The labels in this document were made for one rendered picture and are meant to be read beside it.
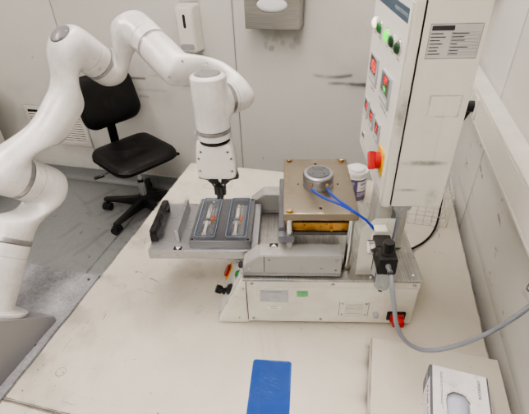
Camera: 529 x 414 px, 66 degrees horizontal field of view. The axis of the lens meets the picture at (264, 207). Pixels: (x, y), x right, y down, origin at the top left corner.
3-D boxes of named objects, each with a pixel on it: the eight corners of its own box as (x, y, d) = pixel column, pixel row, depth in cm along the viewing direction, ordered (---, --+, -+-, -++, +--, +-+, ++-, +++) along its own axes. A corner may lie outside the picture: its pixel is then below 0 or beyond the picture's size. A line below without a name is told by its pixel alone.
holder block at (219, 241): (255, 205, 124) (255, 198, 123) (250, 248, 108) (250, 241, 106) (202, 205, 125) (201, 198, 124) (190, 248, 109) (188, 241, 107)
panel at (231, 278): (231, 247, 141) (250, 208, 131) (218, 316, 117) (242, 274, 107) (225, 246, 141) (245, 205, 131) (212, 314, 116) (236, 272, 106)
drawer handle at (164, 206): (171, 209, 123) (168, 199, 121) (158, 241, 111) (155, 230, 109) (164, 209, 124) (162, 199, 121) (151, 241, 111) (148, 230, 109)
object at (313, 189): (364, 185, 122) (369, 146, 115) (384, 254, 97) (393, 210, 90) (283, 186, 124) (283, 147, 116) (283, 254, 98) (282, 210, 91)
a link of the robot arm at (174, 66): (190, 52, 116) (255, 114, 103) (139, 64, 107) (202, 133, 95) (192, 22, 109) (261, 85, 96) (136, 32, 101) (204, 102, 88)
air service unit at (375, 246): (380, 261, 102) (389, 213, 93) (393, 306, 90) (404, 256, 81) (360, 261, 102) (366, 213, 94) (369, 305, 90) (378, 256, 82)
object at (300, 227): (342, 191, 120) (345, 163, 115) (352, 239, 102) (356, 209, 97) (284, 191, 121) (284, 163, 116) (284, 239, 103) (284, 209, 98)
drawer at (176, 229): (261, 213, 127) (260, 192, 123) (258, 261, 109) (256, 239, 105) (169, 213, 129) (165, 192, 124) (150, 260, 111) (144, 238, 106)
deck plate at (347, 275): (393, 204, 131) (394, 202, 130) (423, 283, 102) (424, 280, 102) (251, 204, 133) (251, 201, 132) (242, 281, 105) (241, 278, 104)
